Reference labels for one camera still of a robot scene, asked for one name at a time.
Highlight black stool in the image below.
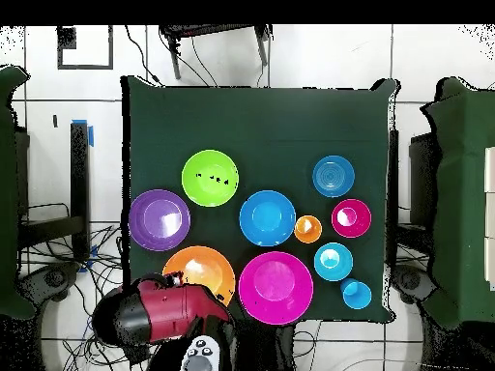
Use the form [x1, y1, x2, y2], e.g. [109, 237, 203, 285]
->
[159, 24, 275, 81]

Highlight small crimson bowl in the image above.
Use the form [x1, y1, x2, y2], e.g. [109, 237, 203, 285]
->
[331, 198, 373, 240]

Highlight purple bowl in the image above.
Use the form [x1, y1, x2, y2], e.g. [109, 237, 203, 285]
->
[128, 188, 191, 253]

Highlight green bowl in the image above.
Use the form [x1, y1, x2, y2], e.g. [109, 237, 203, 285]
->
[181, 149, 240, 208]

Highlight translucent blue bowl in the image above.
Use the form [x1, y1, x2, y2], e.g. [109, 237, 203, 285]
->
[311, 155, 356, 199]

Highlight blue cup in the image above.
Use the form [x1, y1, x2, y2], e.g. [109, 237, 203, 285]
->
[339, 277, 373, 311]

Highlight black square frame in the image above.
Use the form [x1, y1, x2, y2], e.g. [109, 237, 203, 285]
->
[56, 24, 115, 71]

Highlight green clothed side table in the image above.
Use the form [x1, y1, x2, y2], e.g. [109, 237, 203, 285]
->
[420, 75, 495, 330]
[0, 64, 37, 321]

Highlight blue tape strip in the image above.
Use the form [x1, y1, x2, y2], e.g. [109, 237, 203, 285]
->
[72, 119, 95, 148]

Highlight dark green tablecloth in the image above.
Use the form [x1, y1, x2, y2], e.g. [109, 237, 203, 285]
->
[120, 74, 399, 325]

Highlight small ribbed cyan bowl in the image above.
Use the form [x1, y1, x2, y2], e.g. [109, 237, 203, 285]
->
[313, 242, 354, 282]

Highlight orange cup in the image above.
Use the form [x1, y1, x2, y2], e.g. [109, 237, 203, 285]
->
[293, 214, 323, 244]

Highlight black bench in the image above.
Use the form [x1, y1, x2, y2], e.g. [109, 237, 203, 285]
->
[387, 128, 440, 268]
[16, 121, 92, 264]

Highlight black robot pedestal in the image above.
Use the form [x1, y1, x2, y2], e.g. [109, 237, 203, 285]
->
[231, 320, 296, 371]

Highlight large pink bowl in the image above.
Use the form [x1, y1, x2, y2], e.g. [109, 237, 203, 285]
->
[238, 251, 315, 326]

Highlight large orange bowl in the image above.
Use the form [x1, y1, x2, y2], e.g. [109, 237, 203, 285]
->
[162, 245, 237, 306]

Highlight white drawer unit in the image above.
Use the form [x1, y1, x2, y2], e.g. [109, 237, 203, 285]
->
[483, 146, 495, 291]

